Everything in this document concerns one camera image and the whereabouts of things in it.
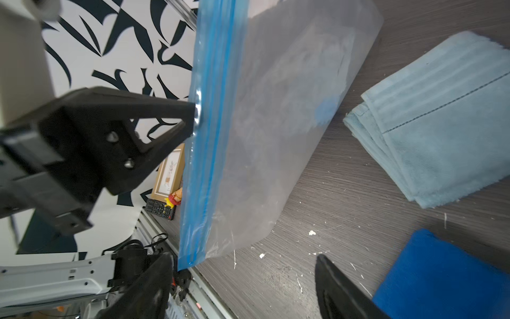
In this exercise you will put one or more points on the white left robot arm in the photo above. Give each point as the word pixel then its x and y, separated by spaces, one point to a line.
pixel 29 288

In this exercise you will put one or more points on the light teal towel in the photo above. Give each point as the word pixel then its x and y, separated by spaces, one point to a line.
pixel 440 126

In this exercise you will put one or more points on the clear vacuum bag blue zip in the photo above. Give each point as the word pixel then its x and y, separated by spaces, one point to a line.
pixel 268 78

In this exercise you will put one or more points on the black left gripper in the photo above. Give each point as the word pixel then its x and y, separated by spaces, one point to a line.
pixel 83 138

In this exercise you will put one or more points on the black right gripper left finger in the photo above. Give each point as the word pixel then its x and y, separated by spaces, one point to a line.
pixel 146 282

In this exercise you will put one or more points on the black remote control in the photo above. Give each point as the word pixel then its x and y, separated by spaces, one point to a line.
pixel 163 209

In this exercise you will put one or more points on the red yellow toy figure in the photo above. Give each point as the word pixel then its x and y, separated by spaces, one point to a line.
pixel 174 199

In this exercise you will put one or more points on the wooden picture frame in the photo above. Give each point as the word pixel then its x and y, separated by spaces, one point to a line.
pixel 170 173

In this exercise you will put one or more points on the blue towel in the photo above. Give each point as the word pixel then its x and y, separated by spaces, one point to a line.
pixel 435 279

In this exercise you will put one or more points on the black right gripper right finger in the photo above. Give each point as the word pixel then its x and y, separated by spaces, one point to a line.
pixel 338 297

